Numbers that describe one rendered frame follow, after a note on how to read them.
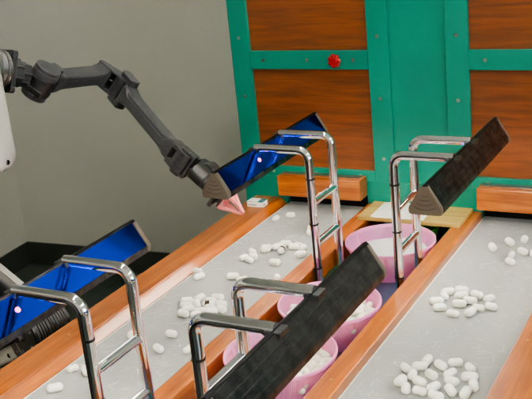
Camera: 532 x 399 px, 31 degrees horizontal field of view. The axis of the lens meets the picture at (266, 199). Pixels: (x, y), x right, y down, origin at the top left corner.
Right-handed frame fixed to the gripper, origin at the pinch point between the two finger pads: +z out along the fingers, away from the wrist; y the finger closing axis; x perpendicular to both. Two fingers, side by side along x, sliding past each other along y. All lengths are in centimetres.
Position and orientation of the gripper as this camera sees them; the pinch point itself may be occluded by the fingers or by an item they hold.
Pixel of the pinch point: (241, 211)
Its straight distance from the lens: 286.8
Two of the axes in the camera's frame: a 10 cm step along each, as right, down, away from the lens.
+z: 7.4, 6.5, -1.5
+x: -4.9, 6.8, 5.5
